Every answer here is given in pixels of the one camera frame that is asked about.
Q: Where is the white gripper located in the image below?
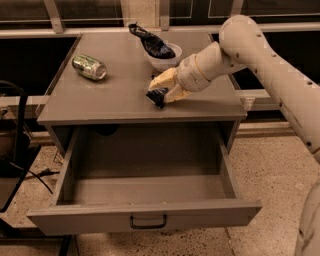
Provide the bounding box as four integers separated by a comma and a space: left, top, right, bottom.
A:
148, 54, 210, 103

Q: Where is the dark blue rxbar wrapper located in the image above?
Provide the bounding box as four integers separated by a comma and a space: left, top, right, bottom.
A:
146, 88, 168, 109

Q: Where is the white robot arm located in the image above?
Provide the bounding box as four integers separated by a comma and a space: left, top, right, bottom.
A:
147, 15, 320, 162

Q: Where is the grey drawer cabinet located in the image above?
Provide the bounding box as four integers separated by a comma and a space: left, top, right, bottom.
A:
35, 30, 248, 158

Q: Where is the open grey top drawer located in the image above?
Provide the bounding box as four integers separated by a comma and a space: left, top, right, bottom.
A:
28, 124, 261, 235

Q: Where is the white bowl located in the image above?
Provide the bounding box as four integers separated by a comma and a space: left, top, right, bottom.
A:
147, 43, 182, 72

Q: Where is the dark chip bag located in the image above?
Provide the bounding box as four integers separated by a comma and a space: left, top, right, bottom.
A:
128, 23, 176, 59

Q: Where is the green soda can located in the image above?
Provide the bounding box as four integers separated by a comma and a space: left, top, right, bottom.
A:
72, 54, 107, 81

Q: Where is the metal window railing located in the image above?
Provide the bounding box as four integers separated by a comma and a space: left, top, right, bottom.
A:
0, 0, 320, 36

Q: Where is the black drawer handle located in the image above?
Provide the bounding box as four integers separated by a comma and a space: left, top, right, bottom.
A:
130, 215, 167, 230

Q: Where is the black floor cable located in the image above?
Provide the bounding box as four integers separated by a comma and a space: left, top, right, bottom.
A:
9, 161, 61, 195

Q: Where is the black chair frame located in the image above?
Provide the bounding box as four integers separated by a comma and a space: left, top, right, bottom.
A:
0, 80, 40, 213

